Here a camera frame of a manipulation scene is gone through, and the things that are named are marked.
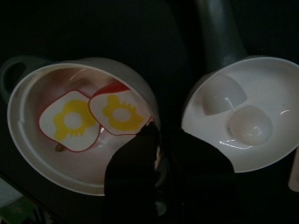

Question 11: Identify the green object beyond table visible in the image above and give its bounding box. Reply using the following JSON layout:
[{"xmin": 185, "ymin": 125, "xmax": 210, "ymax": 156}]
[{"xmin": 0, "ymin": 197, "xmax": 38, "ymax": 224}]

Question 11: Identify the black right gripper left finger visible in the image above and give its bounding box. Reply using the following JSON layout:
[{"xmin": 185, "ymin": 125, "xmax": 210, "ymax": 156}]
[{"xmin": 103, "ymin": 122, "xmax": 163, "ymax": 224}]

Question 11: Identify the white pot with green handles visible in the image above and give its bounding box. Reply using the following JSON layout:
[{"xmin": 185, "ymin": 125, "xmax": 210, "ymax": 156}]
[{"xmin": 0, "ymin": 56, "xmax": 165, "ymax": 197}]

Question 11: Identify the white saucepan with dark handle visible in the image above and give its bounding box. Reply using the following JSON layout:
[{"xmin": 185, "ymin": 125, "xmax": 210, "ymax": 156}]
[{"xmin": 181, "ymin": 0, "xmax": 299, "ymax": 174}]

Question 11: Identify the toy apple half with stem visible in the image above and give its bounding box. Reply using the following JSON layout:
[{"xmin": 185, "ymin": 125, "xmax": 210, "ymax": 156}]
[{"xmin": 38, "ymin": 89, "xmax": 102, "ymax": 153}]

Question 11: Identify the beige wooden utensil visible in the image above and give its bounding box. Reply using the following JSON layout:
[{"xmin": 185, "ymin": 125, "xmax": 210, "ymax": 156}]
[{"xmin": 287, "ymin": 148, "xmax": 299, "ymax": 193}]

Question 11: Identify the white toy egg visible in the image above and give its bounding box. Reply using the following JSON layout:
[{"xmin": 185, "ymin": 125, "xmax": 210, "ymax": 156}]
[{"xmin": 229, "ymin": 105, "xmax": 275, "ymax": 146}]

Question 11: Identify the white toy eggshell half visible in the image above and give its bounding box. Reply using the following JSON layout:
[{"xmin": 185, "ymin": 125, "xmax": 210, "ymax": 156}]
[{"xmin": 201, "ymin": 73, "xmax": 250, "ymax": 116}]

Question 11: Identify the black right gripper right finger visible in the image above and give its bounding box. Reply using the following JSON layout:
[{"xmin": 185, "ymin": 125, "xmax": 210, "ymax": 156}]
[{"xmin": 170, "ymin": 128, "xmax": 239, "ymax": 224}]

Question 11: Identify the pale object beyond table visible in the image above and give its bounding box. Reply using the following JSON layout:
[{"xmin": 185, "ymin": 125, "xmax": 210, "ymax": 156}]
[{"xmin": 0, "ymin": 177, "xmax": 24, "ymax": 208}]

